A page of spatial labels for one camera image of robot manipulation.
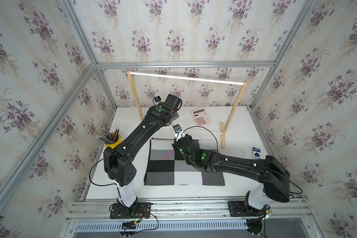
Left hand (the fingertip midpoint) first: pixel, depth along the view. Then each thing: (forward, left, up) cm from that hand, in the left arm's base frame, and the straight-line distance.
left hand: (175, 116), depth 82 cm
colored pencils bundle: (-6, +40, -13) cm, 43 cm away
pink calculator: (+19, -20, -21) cm, 35 cm away
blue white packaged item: (-11, -52, -22) cm, 58 cm away
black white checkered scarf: (-19, +7, -24) cm, 32 cm away
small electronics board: (-48, +23, -26) cm, 59 cm away
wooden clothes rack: (+4, -33, -21) cm, 39 cm away
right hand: (-11, -1, -2) cm, 11 cm away
